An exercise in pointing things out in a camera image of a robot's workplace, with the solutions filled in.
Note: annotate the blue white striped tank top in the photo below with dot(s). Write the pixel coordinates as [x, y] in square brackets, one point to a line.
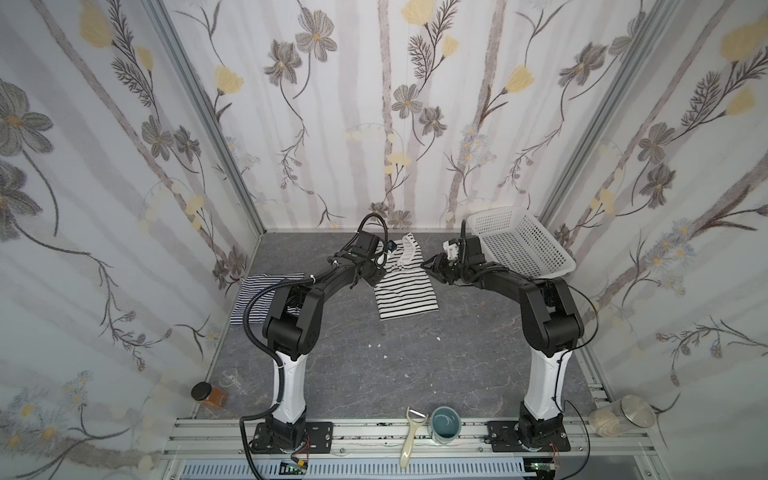
[250, 287]

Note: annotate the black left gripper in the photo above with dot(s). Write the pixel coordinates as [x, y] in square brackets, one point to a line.
[372, 271]

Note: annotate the clear glass jar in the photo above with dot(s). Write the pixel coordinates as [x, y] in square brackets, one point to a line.
[626, 414]

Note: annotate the white plastic laundry basket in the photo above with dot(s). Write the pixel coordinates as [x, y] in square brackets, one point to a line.
[516, 239]

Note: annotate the amber spice jar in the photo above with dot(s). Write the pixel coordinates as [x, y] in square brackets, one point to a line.
[209, 395]

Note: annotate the cream handled peeler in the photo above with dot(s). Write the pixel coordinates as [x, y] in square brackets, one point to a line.
[415, 420]

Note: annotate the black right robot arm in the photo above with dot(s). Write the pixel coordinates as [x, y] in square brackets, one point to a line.
[551, 325]

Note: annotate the teal ceramic cup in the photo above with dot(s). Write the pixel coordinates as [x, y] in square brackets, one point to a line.
[444, 425]

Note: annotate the black white striped tank top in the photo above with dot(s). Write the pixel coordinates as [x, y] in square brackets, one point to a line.
[406, 289]

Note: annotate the aluminium mounting rail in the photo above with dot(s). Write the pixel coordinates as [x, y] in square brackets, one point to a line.
[370, 449]

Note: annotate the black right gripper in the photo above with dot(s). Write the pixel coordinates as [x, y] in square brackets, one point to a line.
[438, 268]

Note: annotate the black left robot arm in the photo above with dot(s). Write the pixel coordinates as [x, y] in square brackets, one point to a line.
[293, 325]

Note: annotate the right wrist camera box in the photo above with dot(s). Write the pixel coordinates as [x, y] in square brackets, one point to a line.
[453, 249]

